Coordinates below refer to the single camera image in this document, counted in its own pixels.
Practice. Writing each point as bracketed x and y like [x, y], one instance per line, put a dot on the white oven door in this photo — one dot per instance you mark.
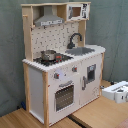
[63, 97]

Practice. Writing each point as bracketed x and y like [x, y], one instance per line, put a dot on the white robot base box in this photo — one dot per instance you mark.
[117, 92]

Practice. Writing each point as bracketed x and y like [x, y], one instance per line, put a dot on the wooden toy kitchen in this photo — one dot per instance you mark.
[39, 73]

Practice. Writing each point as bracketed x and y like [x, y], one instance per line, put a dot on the red right stove knob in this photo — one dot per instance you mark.
[74, 69]

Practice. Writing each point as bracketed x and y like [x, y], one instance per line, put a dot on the red stove knob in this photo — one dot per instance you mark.
[74, 69]
[56, 75]

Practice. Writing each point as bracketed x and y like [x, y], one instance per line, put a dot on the red left stove knob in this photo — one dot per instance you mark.
[56, 75]

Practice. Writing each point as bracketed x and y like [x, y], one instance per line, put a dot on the grey toy sink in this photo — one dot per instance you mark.
[79, 51]

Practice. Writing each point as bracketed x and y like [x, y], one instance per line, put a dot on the silver toy pot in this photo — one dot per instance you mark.
[48, 55]

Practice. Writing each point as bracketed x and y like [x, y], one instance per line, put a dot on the white cabinet door with dispenser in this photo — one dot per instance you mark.
[90, 79]

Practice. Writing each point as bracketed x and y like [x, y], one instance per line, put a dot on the grey range hood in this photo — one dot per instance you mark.
[48, 18]

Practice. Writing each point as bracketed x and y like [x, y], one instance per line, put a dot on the toy microwave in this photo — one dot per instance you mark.
[77, 11]

